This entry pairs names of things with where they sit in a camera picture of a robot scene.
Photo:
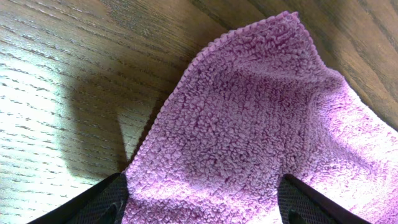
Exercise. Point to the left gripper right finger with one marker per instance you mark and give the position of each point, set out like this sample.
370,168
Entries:
299,203

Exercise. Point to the purple cloth with white tag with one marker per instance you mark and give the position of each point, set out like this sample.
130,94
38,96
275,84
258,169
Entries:
255,104

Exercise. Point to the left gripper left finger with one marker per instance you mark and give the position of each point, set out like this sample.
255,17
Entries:
103,203

